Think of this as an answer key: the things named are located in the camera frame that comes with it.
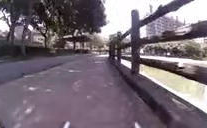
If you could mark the roofed shelter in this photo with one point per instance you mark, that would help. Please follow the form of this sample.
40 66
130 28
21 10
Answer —
76 38

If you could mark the grey asphalt road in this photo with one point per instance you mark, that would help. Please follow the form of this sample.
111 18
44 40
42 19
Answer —
14 68

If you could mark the dark stone kerb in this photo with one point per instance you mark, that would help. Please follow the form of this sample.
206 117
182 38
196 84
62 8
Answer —
151 95

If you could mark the reddish paved path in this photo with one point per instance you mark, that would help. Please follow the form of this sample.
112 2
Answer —
81 90

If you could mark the dark hedge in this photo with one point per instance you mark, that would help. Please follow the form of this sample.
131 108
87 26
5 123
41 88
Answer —
21 50

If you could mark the robot's own part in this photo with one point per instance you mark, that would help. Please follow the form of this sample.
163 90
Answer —
137 125
66 124

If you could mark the dark wooden railing fence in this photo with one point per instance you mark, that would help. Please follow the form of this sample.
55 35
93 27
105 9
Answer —
135 43

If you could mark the row of trees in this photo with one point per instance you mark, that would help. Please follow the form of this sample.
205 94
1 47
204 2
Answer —
54 16

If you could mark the greenish water canal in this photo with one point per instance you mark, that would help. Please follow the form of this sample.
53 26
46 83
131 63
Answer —
177 83

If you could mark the tall grey building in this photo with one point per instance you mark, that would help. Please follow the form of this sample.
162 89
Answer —
160 26

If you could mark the row of bushes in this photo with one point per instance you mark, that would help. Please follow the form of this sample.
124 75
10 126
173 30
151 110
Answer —
181 50

